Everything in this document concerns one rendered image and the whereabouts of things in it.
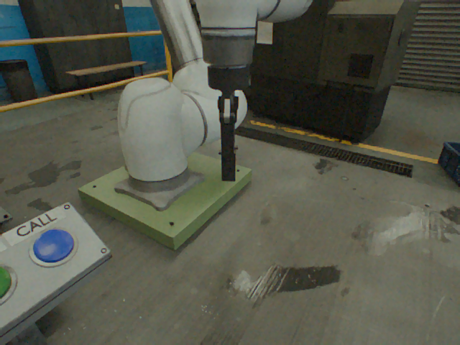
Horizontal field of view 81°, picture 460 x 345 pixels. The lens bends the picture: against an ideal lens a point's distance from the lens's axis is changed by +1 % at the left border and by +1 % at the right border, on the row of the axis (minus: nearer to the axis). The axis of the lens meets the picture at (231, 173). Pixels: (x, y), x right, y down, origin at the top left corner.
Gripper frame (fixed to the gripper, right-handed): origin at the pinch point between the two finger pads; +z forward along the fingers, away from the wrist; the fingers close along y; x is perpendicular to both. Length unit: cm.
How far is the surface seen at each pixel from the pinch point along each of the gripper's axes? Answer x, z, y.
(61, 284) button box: 12.2, -8.0, -36.5
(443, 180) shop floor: -178, 94, 157
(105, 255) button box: 10.0, -8.0, -33.1
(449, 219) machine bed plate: -55, 16, 4
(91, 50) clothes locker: 274, 27, 476
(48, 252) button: 13.6, -10.2, -35.0
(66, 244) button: 12.7, -10.1, -33.9
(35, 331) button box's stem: 16.6, -1.5, -36.9
